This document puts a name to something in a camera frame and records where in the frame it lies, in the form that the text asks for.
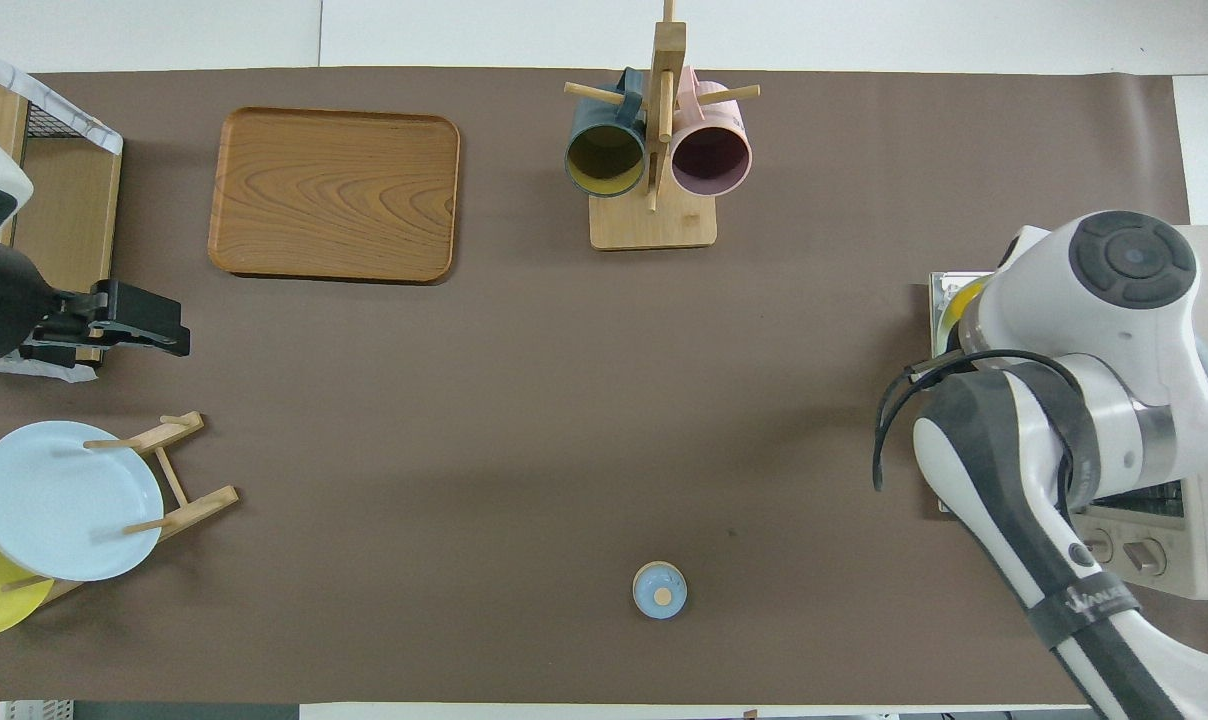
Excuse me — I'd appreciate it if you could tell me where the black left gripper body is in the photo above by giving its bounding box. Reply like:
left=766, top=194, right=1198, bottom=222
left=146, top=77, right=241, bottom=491
left=14, top=285, right=115, bottom=369

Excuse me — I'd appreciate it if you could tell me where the light blue plate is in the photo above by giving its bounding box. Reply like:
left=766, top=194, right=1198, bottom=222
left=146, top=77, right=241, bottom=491
left=0, top=420, right=165, bottom=583

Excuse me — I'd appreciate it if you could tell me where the wooden serving tray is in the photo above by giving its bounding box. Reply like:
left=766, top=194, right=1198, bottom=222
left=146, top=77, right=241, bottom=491
left=207, top=107, right=462, bottom=286

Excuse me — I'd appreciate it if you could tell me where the dark blue mug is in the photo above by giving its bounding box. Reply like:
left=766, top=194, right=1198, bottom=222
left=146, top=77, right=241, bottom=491
left=564, top=68, right=650, bottom=199

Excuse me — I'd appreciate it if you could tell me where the black wire basket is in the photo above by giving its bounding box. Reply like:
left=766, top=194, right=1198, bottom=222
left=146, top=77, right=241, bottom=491
left=0, top=60, right=90, bottom=141

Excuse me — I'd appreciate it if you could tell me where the white toaster oven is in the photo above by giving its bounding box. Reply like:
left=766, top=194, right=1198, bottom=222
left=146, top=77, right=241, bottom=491
left=1064, top=225, right=1208, bottom=601

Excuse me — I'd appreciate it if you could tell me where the wooden plate rack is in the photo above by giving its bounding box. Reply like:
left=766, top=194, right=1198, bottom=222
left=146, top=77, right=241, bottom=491
left=4, top=410, right=240, bottom=606

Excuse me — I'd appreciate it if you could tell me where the pink mug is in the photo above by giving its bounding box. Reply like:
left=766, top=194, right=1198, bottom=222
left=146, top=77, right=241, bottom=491
left=669, top=66, right=754, bottom=198

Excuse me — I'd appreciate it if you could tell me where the brown table mat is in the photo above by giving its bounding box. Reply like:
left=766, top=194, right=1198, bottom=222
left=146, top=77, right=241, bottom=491
left=0, top=68, right=1208, bottom=706

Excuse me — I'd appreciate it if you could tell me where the plain white cloth scrap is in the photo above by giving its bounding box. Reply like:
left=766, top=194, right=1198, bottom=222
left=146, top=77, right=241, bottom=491
left=0, top=355, right=100, bottom=384

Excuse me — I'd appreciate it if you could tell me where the wooden mug tree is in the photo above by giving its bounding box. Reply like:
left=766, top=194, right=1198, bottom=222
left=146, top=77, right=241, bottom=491
left=564, top=0, right=762, bottom=251

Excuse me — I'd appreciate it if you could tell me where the white checked cloth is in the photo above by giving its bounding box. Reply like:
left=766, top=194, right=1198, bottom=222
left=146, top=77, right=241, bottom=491
left=0, top=38, right=123, bottom=156

